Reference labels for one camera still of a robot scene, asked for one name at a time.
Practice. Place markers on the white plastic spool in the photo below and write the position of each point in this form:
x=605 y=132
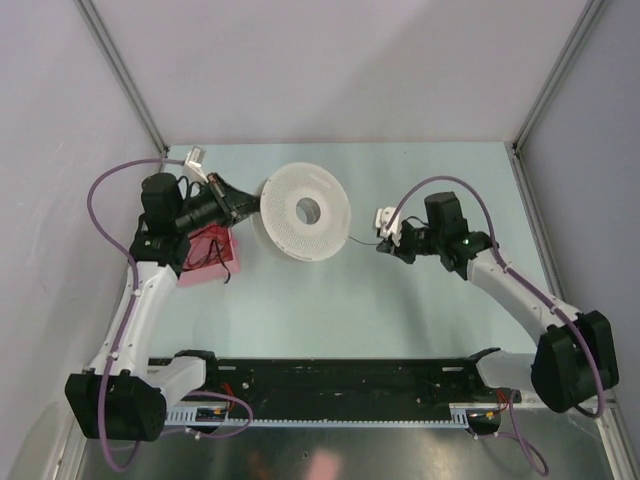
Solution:
x=304 y=214

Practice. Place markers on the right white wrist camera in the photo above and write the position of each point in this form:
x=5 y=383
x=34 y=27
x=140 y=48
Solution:
x=387 y=224

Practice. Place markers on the pink plastic box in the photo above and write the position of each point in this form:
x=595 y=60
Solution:
x=212 y=256

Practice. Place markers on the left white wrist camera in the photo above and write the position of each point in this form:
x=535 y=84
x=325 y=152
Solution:
x=192 y=166

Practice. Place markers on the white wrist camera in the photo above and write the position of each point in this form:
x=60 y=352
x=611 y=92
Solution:
x=192 y=166
x=387 y=224

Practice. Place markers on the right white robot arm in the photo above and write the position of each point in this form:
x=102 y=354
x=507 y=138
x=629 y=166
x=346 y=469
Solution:
x=575 y=357

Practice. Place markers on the right aluminium frame post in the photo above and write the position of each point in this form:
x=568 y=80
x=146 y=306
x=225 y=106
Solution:
x=575 y=43

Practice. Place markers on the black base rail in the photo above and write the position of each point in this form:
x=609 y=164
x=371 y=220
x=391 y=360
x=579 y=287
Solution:
x=349 y=390

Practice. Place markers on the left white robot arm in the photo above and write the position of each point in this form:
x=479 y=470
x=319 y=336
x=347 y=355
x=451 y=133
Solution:
x=116 y=397

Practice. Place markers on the left aluminium frame post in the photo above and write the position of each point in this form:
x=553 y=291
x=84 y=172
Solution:
x=121 y=72

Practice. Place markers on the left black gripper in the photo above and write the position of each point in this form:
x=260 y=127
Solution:
x=223 y=198

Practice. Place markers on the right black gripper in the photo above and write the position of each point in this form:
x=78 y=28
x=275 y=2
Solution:
x=406 y=242

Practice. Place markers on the aluminium frame post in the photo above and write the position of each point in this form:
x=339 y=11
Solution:
x=575 y=43
x=121 y=72

